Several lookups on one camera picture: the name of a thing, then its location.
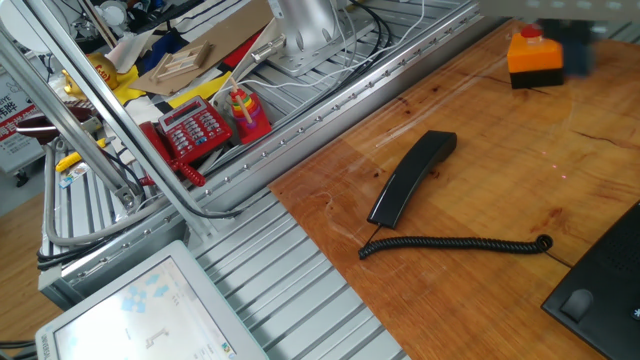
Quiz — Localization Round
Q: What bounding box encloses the silver Schunk gripper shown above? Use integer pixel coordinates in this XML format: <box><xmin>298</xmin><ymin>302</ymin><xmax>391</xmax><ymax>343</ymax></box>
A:
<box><xmin>477</xmin><ymin>0</ymin><xmax>640</xmax><ymax>79</ymax></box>

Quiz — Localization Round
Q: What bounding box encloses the black telephone handset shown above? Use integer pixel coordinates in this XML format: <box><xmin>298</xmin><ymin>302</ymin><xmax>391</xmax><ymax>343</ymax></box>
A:
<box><xmin>366</xmin><ymin>130</ymin><xmax>458</xmax><ymax>230</ymax></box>

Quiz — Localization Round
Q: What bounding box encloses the black phone cord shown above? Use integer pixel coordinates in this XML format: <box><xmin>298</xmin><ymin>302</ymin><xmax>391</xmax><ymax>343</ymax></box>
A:
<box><xmin>357</xmin><ymin>224</ymin><xmax>574</xmax><ymax>269</ymax></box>

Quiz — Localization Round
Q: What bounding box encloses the black desk telephone base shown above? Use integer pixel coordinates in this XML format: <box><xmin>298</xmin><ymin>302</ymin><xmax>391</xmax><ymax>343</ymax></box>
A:
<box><xmin>541</xmin><ymin>201</ymin><xmax>640</xmax><ymax>360</ymax></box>

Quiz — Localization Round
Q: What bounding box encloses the red toy telephone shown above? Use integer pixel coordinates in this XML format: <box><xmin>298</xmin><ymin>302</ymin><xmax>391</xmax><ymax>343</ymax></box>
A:
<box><xmin>157</xmin><ymin>95</ymin><xmax>234</xmax><ymax>164</ymax></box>

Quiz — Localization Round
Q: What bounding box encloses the red telephone handset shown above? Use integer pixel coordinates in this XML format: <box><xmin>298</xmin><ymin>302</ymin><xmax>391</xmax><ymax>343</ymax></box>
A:
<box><xmin>138</xmin><ymin>121</ymin><xmax>207</xmax><ymax>188</ymax></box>

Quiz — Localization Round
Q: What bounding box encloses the orange emergency stop button box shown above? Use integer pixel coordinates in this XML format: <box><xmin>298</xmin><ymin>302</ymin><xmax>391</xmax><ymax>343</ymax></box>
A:
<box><xmin>506</xmin><ymin>23</ymin><xmax>566</xmax><ymax>90</ymax></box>

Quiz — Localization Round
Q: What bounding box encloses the brown cardboard sheet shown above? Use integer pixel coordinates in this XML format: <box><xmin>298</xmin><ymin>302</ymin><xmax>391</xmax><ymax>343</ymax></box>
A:
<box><xmin>128</xmin><ymin>0</ymin><xmax>275</xmax><ymax>97</ymax></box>

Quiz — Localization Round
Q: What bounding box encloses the yellow paper sheet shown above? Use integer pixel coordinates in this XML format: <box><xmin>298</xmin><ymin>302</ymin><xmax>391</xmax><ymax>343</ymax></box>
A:
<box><xmin>167</xmin><ymin>72</ymin><xmax>234</xmax><ymax>110</ymax></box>

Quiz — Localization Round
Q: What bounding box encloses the golden piggy bank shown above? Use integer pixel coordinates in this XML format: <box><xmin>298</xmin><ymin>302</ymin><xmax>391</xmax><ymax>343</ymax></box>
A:
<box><xmin>61</xmin><ymin>52</ymin><xmax>120</xmax><ymax>101</ymax></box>

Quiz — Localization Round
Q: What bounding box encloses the white teach pendant tablet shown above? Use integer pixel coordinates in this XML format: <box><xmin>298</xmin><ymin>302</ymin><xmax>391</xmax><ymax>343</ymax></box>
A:
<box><xmin>34</xmin><ymin>239</ymin><xmax>271</xmax><ymax>360</ymax></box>

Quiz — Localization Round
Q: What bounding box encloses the dark red bowl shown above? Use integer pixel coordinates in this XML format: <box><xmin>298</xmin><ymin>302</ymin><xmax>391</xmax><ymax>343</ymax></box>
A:
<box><xmin>14</xmin><ymin>105</ymin><xmax>99</xmax><ymax>146</ymax></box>

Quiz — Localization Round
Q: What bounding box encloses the white sign with red band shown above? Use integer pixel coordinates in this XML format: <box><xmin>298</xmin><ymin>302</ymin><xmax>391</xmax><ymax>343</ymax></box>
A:
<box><xmin>0</xmin><ymin>69</ymin><xmax>46</xmax><ymax>174</ymax></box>

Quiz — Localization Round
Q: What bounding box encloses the silver metal pedestal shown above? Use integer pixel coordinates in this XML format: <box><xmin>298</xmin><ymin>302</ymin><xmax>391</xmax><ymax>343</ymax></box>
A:
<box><xmin>250</xmin><ymin>0</ymin><xmax>362</xmax><ymax>78</ymax></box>

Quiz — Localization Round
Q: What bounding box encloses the aluminium rail beam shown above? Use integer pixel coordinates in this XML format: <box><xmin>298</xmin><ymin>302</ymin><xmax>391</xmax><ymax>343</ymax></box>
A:
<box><xmin>37</xmin><ymin>0</ymin><xmax>531</xmax><ymax>311</ymax></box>

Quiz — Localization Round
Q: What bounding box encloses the rainbow ring stacking toy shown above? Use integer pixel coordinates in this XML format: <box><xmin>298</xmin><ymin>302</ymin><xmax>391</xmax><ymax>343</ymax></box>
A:
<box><xmin>227</xmin><ymin>77</ymin><xmax>274</xmax><ymax>146</ymax></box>

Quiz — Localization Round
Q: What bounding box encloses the small wooden frame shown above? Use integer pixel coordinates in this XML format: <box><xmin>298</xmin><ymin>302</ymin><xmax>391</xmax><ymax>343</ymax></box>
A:
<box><xmin>149</xmin><ymin>40</ymin><xmax>213</xmax><ymax>84</ymax></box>

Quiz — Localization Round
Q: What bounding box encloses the aluminium frame post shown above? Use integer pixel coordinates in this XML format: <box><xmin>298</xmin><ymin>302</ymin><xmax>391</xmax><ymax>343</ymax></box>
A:
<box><xmin>7</xmin><ymin>0</ymin><xmax>221</xmax><ymax>240</ymax></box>
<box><xmin>0</xmin><ymin>22</ymin><xmax>144</xmax><ymax>211</ymax></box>

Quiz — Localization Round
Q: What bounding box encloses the yellow handled tool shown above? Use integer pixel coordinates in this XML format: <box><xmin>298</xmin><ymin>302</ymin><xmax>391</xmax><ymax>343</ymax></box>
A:
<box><xmin>54</xmin><ymin>138</ymin><xmax>109</xmax><ymax>174</ymax></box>

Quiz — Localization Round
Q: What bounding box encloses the grey flexible hose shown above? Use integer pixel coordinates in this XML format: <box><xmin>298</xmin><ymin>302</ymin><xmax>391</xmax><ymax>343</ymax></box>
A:
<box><xmin>42</xmin><ymin>144</ymin><xmax>174</xmax><ymax>247</ymax></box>

